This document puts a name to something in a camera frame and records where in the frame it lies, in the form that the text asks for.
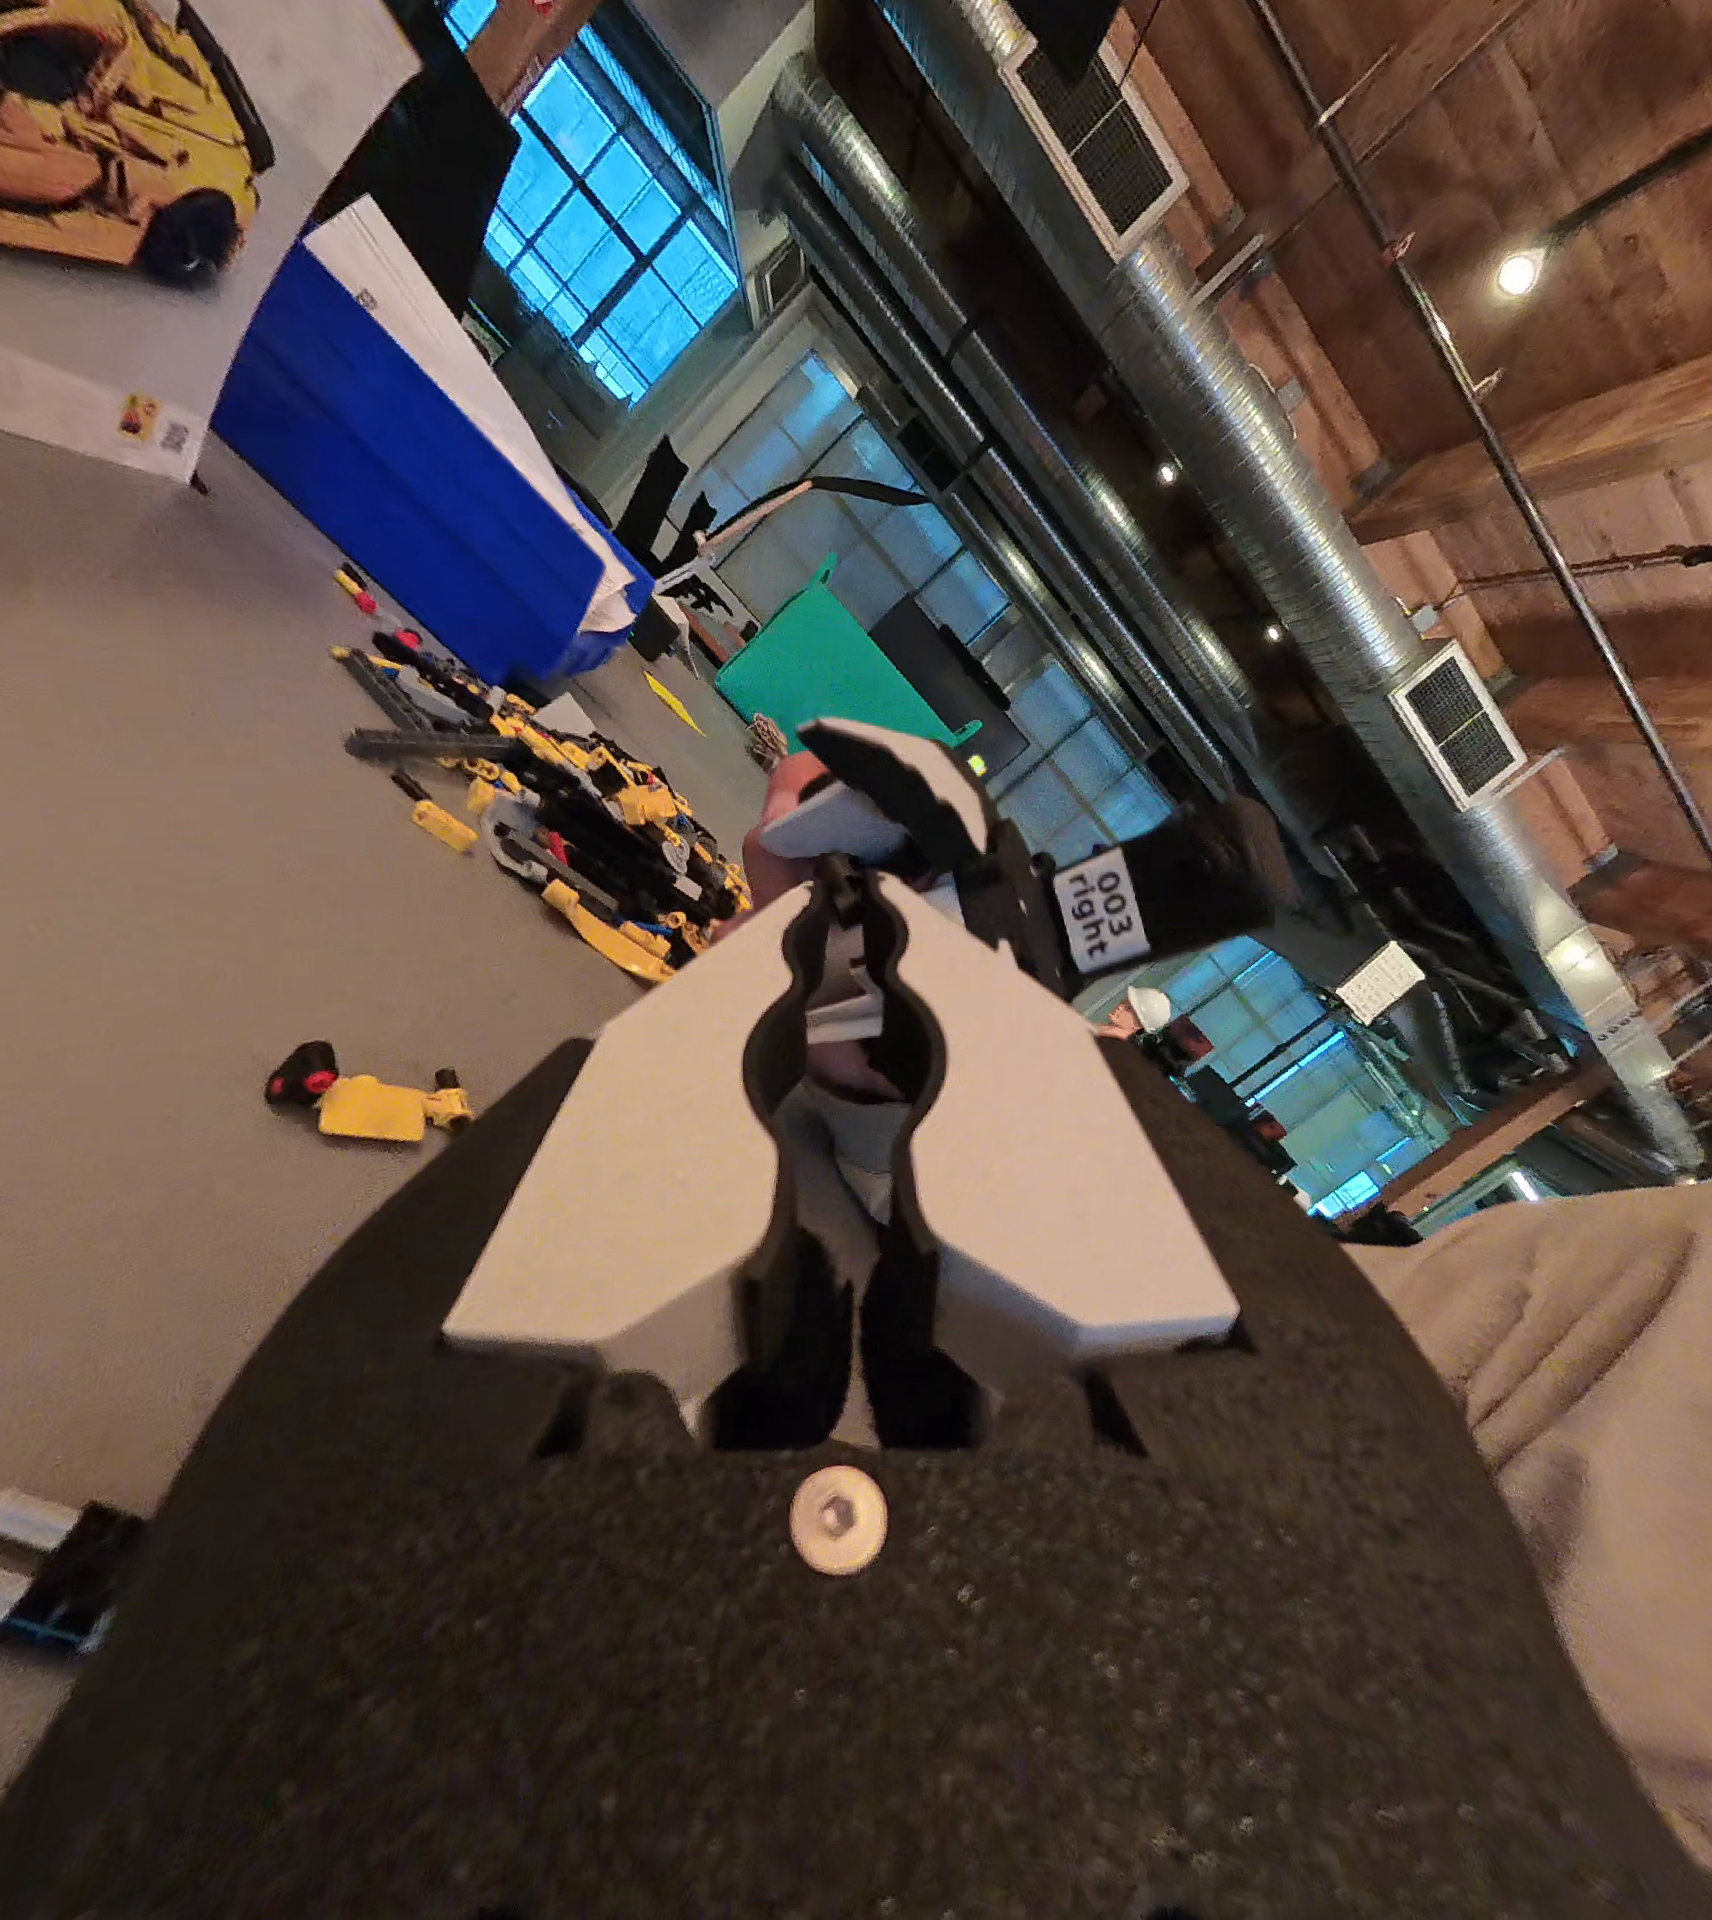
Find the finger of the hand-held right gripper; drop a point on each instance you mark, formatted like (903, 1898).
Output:
(946, 784)
(834, 830)

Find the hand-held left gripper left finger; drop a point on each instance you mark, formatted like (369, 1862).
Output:
(615, 1184)

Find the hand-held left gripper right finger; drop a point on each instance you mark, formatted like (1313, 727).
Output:
(1079, 1184)

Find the yellow panel black connector assembly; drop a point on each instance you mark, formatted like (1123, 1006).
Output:
(377, 1112)

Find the black head desk lamp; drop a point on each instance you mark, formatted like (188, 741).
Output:
(797, 496)

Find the person's right hand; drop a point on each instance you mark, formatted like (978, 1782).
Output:
(770, 882)

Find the small brown model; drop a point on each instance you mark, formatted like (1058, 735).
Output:
(766, 740)

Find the black monitor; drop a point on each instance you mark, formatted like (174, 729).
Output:
(946, 669)

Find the white hard hat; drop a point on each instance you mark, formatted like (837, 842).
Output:
(1149, 1005)

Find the green felt bin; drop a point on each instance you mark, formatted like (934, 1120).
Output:
(811, 661)

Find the flat yellow brick piece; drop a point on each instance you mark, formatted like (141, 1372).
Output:
(675, 702)

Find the pile of yellow black bricks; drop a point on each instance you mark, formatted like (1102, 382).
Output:
(601, 842)

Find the white ceiling vent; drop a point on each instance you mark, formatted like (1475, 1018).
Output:
(1097, 136)
(1457, 721)

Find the blue plastic bin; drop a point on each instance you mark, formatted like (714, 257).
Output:
(390, 450)

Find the person's beige jacket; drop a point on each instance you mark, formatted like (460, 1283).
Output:
(1621, 1425)

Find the white paper sheets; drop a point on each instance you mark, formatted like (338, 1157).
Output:
(405, 316)

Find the ceiling light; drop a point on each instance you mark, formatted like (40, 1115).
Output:
(1516, 272)

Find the black grey connector piece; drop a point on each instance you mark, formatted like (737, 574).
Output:
(45, 1575)

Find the dark overhead panel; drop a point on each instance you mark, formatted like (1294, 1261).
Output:
(1066, 30)

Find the toy car instruction booklet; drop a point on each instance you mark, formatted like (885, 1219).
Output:
(77, 149)

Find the white wall chart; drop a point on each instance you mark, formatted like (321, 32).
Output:
(1378, 984)

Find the silver ventilation duct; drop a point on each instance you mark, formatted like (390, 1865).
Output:
(1245, 450)

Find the wooden post red label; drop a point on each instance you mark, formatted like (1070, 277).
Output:
(527, 45)

